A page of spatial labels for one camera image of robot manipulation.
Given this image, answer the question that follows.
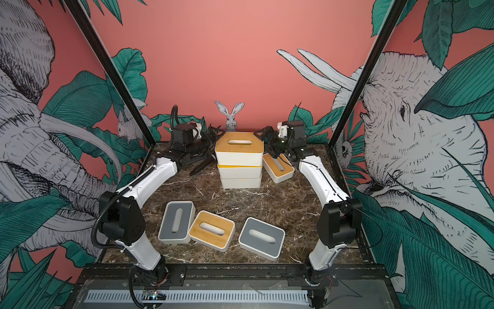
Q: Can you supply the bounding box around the yellow lid tissue box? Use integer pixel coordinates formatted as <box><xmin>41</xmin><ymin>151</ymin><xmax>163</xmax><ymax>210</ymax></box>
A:
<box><xmin>217</xmin><ymin>164</ymin><xmax>262</xmax><ymax>179</ymax></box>

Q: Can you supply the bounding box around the large bamboo lid tissue box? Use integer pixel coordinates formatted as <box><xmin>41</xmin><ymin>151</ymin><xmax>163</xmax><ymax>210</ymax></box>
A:
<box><xmin>215</xmin><ymin>131</ymin><xmax>264</xmax><ymax>167</ymax></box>

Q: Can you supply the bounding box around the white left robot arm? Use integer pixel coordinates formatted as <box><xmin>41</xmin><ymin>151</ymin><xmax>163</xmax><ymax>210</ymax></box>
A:
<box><xmin>91</xmin><ymin>124</ymin><xmax>226</xmax><ymax>272</ymax></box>

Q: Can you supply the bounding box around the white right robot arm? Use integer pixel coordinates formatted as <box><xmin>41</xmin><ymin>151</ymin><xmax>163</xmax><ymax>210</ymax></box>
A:
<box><xmin>254</xmin><ymin>121</ymin><xmax>363</xmax><ymax>272</ymax></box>

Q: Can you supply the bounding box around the small bamboo lid tissue box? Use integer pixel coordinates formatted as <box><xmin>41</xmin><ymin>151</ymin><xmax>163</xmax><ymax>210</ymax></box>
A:
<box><xmin>262</xmin><ymin>153</ymin><xmax>295</xmax><ymax>184</ymax></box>

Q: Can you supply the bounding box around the white bottom tissue box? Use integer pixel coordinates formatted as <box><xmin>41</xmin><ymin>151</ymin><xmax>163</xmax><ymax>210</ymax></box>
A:
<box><xmin>221</xmin><ymin>177</ymin><xmax>262</xmax><ymax>189</ymax></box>

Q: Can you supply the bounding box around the grey lid tissue box left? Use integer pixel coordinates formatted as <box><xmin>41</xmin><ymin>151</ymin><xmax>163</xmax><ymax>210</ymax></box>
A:
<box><xmin>158</xmin><ymin>201</ymin><xmax>196</xmax><ymax>245</ymax></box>

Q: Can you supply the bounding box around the grey lid tissue box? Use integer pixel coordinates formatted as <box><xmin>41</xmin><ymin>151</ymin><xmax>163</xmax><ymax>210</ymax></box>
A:
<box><xmin>238</xmin><ymin>217</ymin><xmax>286</xmax><ymax>262</ymax></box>
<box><xmin>158</xmin><ymin>201</ymin><xmax>196</xmax><ymax>245</ymax></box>

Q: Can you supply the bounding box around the front bamboo lid tissue box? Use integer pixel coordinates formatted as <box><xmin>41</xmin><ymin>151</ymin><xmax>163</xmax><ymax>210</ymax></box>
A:
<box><xmin>188</xmin><ymin>211</ymin><xmax>235</xmax><ymax>252</ymax></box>

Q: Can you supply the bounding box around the grey lid tissue box right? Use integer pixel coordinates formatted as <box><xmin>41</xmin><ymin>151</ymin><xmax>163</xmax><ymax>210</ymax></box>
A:
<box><xmin>238</xmin><ymin>217</ymin><xmax>286</xmax><ymax>262</ymax></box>

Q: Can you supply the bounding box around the white vented strip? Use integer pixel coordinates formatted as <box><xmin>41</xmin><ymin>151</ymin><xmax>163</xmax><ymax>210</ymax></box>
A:
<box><xmin>83</xmin><ymin>290</ymin><xmax>309</xmax><ymax>305</ymax></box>

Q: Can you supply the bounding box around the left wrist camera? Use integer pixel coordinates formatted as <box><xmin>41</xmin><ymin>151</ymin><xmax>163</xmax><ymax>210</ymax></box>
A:
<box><xmin>171</xmin><ymin>122</ymin><xmax>202</xmax><ymax>145</ymax></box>

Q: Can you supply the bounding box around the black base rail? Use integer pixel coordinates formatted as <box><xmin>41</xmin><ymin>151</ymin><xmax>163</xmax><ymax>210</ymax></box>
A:
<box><xmin>76</xmin><ymin>262</ymin><xmax>391</xmax><ymax>288</ymax></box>

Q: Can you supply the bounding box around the black corner frame post right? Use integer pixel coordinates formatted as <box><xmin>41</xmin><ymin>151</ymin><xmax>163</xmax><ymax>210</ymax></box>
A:
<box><xmin>328</xmin><ymin>0</ymin><xmax>407</xmax><ymax>150</ymax></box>

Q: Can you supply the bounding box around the black corner frame post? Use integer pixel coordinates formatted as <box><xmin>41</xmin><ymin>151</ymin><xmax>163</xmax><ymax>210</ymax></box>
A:
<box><xmin>63</xmin><ymin>0</ymin><xmax>156</xmax><ymax>148</ymax></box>
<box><xmin>328</xmin><ymin>0</ymin><xmax>407</xmax><ymax>150</ymax></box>

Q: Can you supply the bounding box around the black corner frame post left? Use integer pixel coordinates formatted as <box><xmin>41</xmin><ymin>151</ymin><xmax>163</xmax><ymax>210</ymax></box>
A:
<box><xmin>63</xmin><ymin>0</ymin><xmax>156</xmax><ymax>148</ymax></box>

